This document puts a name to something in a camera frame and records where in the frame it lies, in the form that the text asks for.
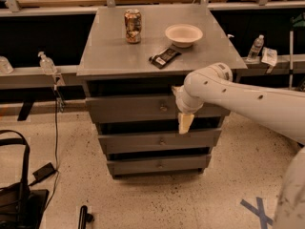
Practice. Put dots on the white paper bowl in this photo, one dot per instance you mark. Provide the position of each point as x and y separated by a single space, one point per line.
183 35

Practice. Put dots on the grey drawer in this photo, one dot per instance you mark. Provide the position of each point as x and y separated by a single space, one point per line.
158 141
158 165
130 108

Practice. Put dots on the clear sanitizer pump bottle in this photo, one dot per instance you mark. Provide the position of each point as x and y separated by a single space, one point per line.
47 64

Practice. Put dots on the grey drawer cabinet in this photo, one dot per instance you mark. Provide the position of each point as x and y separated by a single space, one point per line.
111 66

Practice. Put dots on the black chair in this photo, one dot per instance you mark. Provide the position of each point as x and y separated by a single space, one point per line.
21 208

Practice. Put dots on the crushed soda can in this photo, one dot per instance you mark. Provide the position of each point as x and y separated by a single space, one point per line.
133 25

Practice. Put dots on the black power adapter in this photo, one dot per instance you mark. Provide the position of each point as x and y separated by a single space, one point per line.
44 172

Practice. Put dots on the grey bottom drawer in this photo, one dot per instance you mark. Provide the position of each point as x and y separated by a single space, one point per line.
158 165

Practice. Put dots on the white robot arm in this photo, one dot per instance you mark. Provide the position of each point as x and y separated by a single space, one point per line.
280 110

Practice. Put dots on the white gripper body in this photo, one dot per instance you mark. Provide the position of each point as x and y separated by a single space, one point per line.
181 104

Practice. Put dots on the grey middle drawer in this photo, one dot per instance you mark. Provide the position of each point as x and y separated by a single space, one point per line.
158 141

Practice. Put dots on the grey top drawer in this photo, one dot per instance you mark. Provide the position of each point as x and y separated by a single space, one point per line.
130 108

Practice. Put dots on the black snack bar wrapper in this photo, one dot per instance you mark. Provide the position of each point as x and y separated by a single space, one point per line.
162 59

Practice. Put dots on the blue tape cross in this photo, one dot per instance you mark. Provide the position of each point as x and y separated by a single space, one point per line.
259 211

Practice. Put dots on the black cylinder handle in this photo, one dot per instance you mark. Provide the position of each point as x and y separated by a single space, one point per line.
84 217

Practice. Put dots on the white paper packet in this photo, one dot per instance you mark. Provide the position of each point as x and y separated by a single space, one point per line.
269 56

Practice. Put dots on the clear water bottle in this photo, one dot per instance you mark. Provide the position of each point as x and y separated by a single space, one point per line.
256 48

